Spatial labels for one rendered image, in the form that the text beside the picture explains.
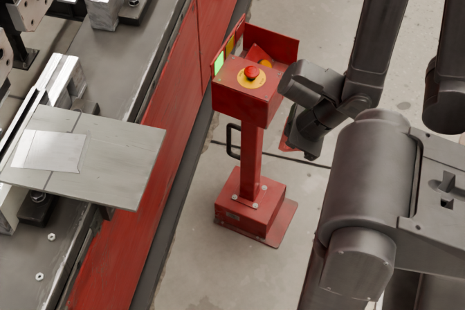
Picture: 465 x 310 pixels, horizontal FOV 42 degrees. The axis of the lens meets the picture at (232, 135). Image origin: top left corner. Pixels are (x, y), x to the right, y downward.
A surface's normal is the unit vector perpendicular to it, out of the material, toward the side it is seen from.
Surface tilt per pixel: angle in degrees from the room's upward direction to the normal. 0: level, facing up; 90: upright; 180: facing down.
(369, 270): 90
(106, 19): 90
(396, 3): 90
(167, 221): 0
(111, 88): 0
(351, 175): 31
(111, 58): 0
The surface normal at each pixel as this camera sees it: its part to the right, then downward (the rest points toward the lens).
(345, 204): -0.58, -0.59
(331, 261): -0.26, 0.79
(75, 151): 0.00, -0.58
